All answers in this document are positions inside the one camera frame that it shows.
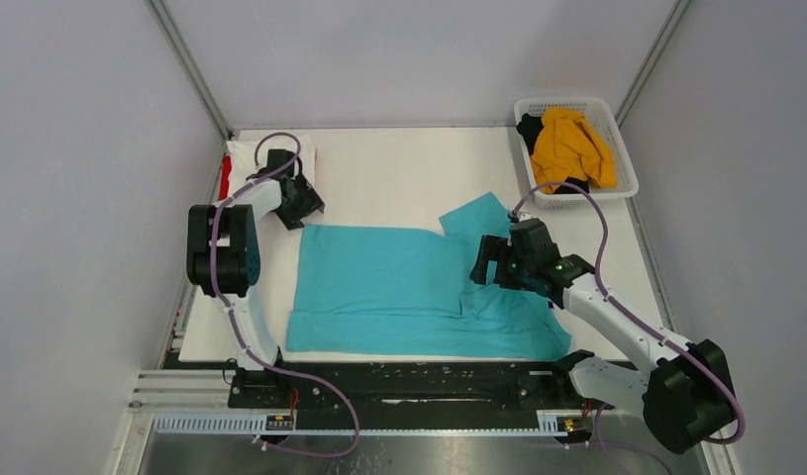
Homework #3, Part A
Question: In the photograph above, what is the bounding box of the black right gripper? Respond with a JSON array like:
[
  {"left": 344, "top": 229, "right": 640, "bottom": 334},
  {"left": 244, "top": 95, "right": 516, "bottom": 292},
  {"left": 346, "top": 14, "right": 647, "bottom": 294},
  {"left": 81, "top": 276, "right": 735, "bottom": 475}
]
[{"left": 469, "top": 234, "right": 536, "bottom": 292}]

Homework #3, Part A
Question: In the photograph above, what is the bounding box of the turquoise t-shirt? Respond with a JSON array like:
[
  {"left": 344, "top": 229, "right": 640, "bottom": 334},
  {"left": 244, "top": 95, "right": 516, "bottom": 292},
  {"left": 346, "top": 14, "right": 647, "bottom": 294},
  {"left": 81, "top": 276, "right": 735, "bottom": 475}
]
[{"left": 285, "top": 193, "right": 571, "bottom": 360}]

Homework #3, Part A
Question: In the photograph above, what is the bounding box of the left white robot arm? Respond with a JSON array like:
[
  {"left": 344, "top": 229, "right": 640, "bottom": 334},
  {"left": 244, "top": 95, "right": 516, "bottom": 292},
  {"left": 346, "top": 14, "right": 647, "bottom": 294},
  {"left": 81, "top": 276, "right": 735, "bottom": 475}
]
[{"left": 186, "top": 148, "right": 325, "bottom": 407}]

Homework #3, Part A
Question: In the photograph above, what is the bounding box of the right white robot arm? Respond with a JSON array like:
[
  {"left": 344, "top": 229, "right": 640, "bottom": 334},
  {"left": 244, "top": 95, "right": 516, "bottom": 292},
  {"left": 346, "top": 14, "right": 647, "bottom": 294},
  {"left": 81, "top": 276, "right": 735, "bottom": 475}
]
[{"left": 470, "top": 218, "right": 743, "bottom": 454}]

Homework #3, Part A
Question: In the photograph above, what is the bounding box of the white folded t-shirt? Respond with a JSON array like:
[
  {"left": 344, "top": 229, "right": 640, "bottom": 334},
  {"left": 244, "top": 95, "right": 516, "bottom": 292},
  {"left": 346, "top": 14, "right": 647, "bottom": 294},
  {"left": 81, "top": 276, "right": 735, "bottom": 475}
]
[{"left": 226, "top": 135, "right": 317, "bottom": 196}]

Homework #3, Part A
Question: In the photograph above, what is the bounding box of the red folded t-shirt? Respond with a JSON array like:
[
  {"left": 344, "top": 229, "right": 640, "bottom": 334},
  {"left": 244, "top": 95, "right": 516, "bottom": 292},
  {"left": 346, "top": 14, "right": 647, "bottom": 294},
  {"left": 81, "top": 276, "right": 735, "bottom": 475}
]
[{"left": 218, "top": 154, "right": 233, "bottom": 200}]

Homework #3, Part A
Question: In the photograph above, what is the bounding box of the orange t-shirt in basket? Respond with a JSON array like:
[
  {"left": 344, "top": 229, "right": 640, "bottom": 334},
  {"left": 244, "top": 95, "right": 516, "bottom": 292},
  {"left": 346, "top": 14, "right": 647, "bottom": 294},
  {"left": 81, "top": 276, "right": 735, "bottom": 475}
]
[{"left": 530, "top": 108, "right": 618, "bottom": 189}]

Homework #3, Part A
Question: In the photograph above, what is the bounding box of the black garment in basket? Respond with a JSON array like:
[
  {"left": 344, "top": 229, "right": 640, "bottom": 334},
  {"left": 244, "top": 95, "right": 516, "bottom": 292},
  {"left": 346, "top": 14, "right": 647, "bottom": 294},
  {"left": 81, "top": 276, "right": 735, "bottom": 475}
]
[{"left": 516, "top": 114, "right": 589, "bottom": 195}]

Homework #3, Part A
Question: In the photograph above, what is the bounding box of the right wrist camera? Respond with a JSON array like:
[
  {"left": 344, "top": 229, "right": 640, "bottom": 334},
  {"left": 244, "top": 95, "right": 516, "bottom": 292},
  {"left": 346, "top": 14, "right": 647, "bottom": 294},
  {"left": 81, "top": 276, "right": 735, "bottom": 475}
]
[{"left": 507, "top": 210, "right": 535, "bottom": 224}]

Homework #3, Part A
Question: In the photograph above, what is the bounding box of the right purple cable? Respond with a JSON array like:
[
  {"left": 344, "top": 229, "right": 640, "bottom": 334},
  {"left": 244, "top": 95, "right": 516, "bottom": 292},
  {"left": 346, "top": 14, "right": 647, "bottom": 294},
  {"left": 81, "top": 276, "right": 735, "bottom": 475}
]
[{"left": 507, "top": 181, "right": 748, "bottom": 475}]

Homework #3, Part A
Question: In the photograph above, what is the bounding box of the white slotted cable duct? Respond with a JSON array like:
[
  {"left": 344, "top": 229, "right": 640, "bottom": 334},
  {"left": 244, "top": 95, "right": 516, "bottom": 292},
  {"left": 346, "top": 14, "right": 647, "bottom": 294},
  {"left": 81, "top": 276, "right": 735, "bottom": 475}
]
[{"left": 152, "top": 412, "right": 571, "bottom": 437}]

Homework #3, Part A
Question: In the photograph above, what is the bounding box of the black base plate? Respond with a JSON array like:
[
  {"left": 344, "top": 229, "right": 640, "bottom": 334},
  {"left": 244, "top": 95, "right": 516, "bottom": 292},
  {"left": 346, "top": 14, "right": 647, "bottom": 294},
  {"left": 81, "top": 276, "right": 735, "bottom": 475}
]
[{"left": 228, "top": 361, "right": 601, "bottom": 428}]

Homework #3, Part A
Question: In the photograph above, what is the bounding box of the aluminium frame rail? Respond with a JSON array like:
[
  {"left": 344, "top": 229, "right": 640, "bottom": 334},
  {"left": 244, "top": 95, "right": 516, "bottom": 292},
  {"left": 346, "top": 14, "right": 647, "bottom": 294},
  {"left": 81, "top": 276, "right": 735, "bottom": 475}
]
[{"left": 129, "top": 369, "right": 232, "bottom": 410}]

